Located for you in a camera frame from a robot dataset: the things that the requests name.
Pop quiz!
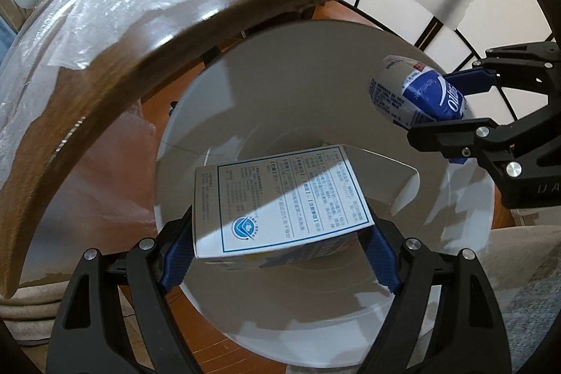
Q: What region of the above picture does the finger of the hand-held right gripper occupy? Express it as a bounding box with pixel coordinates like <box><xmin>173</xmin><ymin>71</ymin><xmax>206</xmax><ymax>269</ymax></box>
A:
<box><xmin>440</xmin><ymin>41</ymin><xmax>561</xmax><ymax>103</ymax></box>
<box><xmin>407</xmin><ymin>96</ymin><xmax>561</xmax><ymax>165</ymax></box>

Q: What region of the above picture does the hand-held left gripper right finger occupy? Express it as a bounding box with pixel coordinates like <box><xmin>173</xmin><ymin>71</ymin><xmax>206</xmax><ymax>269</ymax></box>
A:
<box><xmin>357</xmin><ymin>220</ymin><xmax>513</xmax><ymax>374</ymax></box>

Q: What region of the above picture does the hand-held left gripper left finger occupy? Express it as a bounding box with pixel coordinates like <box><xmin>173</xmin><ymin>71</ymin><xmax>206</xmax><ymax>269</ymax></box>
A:
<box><xmin>46</xmin><ymin>205</ymin><xmax>200</xmax><ymax>374</ymax></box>

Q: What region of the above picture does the blue white carton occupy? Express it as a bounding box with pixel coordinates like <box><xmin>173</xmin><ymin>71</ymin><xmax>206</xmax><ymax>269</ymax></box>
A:
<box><xmin>367</xmin><ymin>55</ymin><xmax>467</xmax><ymax>128</ymax></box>

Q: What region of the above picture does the white printed cardboard box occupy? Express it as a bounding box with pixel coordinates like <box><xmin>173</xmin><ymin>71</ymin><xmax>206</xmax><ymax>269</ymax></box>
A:
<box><xmin>193</xmin><ymin>144</ymin><xmax>419</xmax><ymax>270</ymax></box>

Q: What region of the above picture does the white trash bin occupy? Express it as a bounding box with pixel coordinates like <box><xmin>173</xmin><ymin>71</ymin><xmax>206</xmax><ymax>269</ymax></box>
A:
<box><xmin>153</xmin><ymin>20</ymin><xmax>498</xmax><ymax>368</ymax></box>

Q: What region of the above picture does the grey patterned rug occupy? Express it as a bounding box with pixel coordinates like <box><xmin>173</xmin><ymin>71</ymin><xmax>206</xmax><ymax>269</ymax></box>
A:
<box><xmin>432</xmin><ymin>225</ymin><xmax>561</xmax><ymax>374</ymax></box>

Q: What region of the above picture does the black grid paper screen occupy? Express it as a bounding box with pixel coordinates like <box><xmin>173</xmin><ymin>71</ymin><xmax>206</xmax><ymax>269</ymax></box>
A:
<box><xmin>302</xmin><ymin>0</ymin><xmax>561</xmax><ymax>226</ymax></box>

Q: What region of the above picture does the round wooden table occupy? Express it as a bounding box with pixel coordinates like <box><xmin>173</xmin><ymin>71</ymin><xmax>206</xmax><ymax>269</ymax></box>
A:
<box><xmin>0</xmin><ymin>0</ymin><xmax>487</xmax><ymax>300</ymax></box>

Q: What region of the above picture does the blue curtain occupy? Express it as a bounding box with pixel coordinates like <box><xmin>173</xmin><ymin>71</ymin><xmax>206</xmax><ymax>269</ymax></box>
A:
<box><xmin>0</xmin><ymin>15</ymin><xmax>16</xmax><ymax>50</ymax></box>

